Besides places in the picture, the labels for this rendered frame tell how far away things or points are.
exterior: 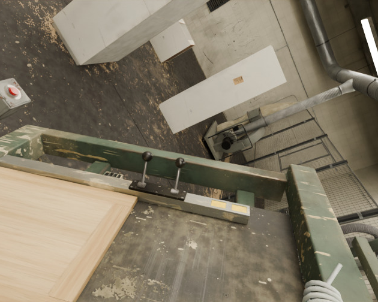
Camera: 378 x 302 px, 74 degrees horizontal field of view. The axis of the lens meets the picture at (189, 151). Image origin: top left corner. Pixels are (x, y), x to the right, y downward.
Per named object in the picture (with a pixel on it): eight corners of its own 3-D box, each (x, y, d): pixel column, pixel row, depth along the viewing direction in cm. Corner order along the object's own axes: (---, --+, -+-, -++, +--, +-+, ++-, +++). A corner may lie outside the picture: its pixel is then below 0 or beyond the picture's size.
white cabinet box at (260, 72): (168, 98, 498) (270, 45, 418) (182, 124, 511) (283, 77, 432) (157, 105, 444) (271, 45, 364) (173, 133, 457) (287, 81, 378)
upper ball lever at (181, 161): (170, 193, 89) (177, 156, 90) (180, 195, 89) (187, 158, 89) (167, 195, 86) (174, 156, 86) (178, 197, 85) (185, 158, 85)
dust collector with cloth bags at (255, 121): (210, 122, 692) (291, 85, 607) (221, 144, 708) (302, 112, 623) (200, 139, 569) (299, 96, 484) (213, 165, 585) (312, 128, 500)
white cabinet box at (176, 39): (155, 37, 560) (182, 18, 532) (168, 61, 573) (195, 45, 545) (147, 36, 519) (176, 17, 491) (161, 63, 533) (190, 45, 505)
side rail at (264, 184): (53, 148, 126) (49, 128, 120) (279, 193, 111) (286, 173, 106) (44, 154, 120) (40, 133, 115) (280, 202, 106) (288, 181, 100)
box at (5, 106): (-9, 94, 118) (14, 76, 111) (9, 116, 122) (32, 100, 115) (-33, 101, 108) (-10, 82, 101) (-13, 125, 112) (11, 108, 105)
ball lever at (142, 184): (137, 186, 91) (144, 150, 91) (147, 189, 90) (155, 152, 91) (134, 187, 87) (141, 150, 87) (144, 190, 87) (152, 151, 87)
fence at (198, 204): (8, 163, 101) (6, 154, 99) (247, 214, 88) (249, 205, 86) (-2, 169, 97) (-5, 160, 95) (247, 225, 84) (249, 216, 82)
